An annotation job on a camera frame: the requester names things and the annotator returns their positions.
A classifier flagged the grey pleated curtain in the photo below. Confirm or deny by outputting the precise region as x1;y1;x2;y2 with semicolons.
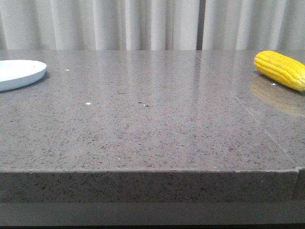
0;0;305;50

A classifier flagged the yellow corn cob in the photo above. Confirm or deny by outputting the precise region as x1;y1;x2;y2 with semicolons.
254;50;305;92

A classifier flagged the light blue round plate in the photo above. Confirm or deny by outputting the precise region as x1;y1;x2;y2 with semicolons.
0;60;47;92

